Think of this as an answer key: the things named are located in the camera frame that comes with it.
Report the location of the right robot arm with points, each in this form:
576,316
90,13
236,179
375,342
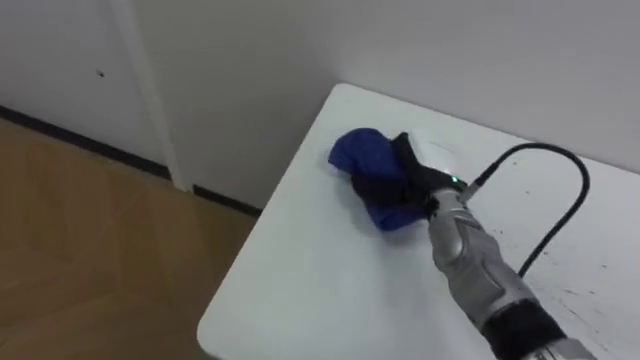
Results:
475,265

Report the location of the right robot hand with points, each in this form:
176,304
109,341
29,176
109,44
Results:
419,176

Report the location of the blue cloth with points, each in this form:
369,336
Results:
367,157

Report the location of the white table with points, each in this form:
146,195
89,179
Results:
350,260

